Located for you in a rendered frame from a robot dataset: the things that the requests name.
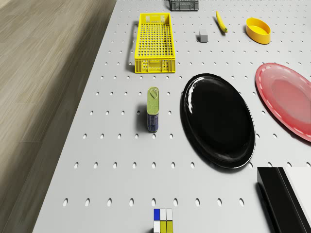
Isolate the grey cube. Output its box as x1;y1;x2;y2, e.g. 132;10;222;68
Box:
198;29;209;44

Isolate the puzzle cube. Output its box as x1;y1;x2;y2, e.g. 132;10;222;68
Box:
153;208;174;233

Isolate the flat-sided can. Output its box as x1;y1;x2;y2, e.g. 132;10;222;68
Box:
146;86;160;133

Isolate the yellow basket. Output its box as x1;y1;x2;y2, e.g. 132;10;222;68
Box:
134;13;176;74

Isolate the black plate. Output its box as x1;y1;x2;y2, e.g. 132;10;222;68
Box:
180;73;257;170

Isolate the dark grey basket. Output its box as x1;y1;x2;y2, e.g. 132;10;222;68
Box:
169;0;200;12

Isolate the banana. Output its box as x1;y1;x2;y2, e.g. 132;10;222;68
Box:
215;10;228;34

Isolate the yellow bowl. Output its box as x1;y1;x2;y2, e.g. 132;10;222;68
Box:
245;17;272;45

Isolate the red plate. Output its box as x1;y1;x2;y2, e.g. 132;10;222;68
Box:
254;62;311;143

